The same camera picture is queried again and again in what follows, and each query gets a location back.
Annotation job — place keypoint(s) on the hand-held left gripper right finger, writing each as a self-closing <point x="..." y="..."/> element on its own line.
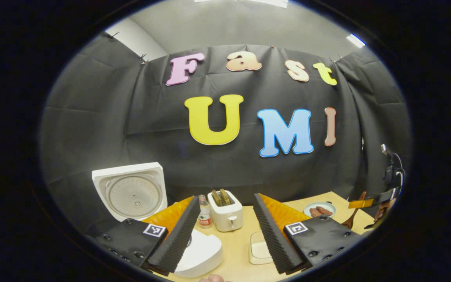
<point x="274" y="235"/>

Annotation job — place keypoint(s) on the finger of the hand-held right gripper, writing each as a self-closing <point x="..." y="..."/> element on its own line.
<point x="384" y="209"/>
<point x="360" y="203"/>

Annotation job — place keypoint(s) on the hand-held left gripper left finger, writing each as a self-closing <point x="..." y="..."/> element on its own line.
<point x="180" y="235"/>

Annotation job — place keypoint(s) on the clear plastic rice container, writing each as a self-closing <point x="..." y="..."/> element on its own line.
<point x="260" y="250"/>

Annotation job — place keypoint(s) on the wooden spoon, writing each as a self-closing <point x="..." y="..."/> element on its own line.
<point x="349" y="223"/>

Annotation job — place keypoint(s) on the white rice cooker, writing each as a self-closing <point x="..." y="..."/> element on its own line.
<point x="131" y="192"/>

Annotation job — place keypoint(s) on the clear water bottle red label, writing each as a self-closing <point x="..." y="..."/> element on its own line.
<point x="204" y="213"/>

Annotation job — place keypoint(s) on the red meat piece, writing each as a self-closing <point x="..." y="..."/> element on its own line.
<point x="324" y="210"/>
<point x="314" y="212"/>

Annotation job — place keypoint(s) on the pale green plate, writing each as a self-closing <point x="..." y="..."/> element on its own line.
<point x="307" y="206"/>

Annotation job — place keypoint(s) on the white toaster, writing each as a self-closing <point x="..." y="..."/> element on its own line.
<point x="229" y="219"/>

